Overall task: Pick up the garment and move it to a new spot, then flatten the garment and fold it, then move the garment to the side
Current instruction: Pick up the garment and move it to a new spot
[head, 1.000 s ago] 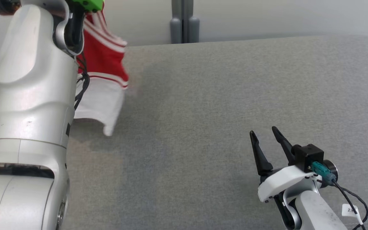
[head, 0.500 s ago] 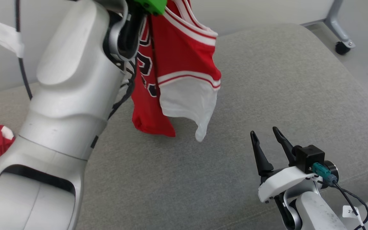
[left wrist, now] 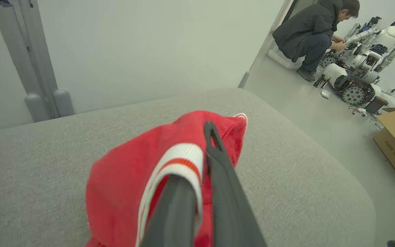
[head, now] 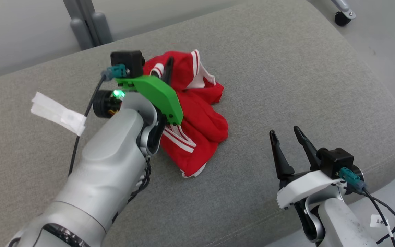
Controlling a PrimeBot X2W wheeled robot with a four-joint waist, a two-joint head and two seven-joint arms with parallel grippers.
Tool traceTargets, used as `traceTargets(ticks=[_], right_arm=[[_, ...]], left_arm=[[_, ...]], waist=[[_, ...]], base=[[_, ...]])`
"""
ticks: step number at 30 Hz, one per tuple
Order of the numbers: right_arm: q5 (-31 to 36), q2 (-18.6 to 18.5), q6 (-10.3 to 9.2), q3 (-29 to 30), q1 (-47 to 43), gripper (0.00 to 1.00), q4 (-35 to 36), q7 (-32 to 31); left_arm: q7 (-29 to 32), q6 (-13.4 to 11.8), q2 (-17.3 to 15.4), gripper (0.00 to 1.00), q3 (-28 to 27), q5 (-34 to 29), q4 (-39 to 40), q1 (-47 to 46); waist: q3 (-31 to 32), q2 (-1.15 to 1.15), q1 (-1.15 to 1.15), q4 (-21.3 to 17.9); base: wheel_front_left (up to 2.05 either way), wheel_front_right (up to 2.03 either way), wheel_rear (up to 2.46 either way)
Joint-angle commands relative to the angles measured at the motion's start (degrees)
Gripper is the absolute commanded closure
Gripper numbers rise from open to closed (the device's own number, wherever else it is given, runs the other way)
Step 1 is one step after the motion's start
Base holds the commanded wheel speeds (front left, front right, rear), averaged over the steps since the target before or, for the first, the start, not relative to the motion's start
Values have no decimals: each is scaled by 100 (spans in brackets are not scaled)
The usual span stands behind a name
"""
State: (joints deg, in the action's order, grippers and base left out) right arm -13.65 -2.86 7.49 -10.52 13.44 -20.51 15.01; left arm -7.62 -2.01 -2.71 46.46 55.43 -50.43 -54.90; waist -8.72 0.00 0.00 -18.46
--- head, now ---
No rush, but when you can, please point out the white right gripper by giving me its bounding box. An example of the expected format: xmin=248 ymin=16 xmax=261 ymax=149
xmin=269 ymin=126 xmax=344 ymax=210

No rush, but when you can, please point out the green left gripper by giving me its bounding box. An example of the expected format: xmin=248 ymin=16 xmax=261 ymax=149
xmin=115 ymin=57 xmax=184 ymax=125

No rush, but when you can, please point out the red Bulls 23 jersey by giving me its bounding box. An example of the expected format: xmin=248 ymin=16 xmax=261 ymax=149
xmin=143 ymin=50 xmax=229 ymax=178

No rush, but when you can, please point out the grey leg with black caster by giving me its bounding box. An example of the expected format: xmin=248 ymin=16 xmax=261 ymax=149
xmin=331 ymin=0 xmax=357 ymax=27

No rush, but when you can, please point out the teal cable connector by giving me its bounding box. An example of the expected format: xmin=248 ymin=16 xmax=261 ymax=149
xmin=339 ymin=167 xmax=368 ymax=192
xmin=101 ymin=64 xmax=129 ymax=81

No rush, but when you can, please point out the thin black right camera cable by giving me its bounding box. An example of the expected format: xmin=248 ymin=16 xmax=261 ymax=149
xmin=343 ymin=185 xmax=395 ymax=247

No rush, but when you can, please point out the thin black camera cable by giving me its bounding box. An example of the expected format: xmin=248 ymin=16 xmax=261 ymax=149
xmin=343 ymin=185 xmax=395 ymax=247
xmin=68 ymin=74 xmax=107 ymax=177

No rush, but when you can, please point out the grey metal frame post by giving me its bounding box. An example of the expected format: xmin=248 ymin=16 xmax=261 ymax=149
xmin=63 ymin=0 xmax=114 ymax=51

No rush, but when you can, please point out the small white cable label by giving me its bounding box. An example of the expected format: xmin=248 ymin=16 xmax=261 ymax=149
xmin=370 ymin=214 xmax=389 ymax=228

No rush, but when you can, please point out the black twisted arm cable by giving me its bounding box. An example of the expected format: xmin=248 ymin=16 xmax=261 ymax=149
xmin=113 ymin=156 xmax=152 ymax=223

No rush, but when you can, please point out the large white cable label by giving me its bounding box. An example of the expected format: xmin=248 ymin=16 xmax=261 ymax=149
xmin=31 ymin=91 xmax=87 ymax=137

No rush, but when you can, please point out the thin black left camera cable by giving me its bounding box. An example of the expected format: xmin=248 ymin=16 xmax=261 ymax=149
xmin=68 ymin=74 xmax=107 ymax=177

